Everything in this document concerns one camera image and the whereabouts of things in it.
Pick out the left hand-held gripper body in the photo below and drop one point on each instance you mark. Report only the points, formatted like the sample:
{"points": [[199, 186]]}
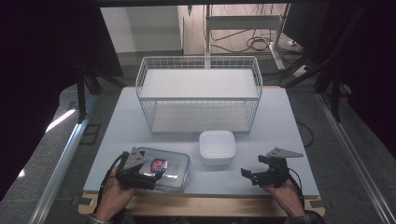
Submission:
{"points": [[134, 159]]}

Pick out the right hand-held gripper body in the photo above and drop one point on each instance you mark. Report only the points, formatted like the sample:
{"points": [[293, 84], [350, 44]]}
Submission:
{"points": [[275, 169]]}

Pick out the clear plastic food container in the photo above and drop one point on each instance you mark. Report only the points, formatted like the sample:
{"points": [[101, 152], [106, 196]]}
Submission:
{"points": [[169, 169]]}

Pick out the white square bowl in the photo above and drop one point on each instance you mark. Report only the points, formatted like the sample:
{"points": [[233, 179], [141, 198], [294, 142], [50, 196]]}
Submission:
{"points": [[217, 146]]}

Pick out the person's right hand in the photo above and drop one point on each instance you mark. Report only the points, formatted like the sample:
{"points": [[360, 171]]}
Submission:
{"points": [[285, 197]]}

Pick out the person's left hand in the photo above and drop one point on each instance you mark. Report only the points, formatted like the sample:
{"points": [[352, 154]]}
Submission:
{"points": [[113, 194]]}

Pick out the person's right plaid sleeve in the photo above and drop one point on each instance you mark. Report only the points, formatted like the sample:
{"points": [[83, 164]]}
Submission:
{"points": [[306, 218]]}

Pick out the person's plaid sleeve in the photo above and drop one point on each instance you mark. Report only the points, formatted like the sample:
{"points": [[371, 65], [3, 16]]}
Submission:
{"points": [[306, 218], [96, 220]]}

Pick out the person's left plaid sleeve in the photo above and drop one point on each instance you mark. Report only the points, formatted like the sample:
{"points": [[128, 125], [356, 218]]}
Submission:
{"points": [[96, 220]]}

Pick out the black metal stand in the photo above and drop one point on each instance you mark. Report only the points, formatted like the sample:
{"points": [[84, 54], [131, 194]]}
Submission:
{"points": [[335, 99], [81, 93]]}

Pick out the white power strip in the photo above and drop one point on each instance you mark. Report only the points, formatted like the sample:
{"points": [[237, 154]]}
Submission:
{"points": [[300, 71]]}

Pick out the white cabinet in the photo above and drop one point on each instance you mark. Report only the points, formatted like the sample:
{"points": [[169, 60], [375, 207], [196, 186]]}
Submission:
{"points": [[140, 28]]}

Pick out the dark curtain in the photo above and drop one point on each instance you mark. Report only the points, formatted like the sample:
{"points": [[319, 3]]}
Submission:
{"points": [[37, 77], [370, 62]]}

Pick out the aluminium rail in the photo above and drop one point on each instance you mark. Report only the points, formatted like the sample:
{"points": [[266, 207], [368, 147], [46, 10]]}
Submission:
{"points": [[67, 149], [351, 149]]}

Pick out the white desk frame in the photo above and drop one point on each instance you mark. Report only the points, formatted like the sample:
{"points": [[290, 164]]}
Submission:
{"points": [[243, 21]]}

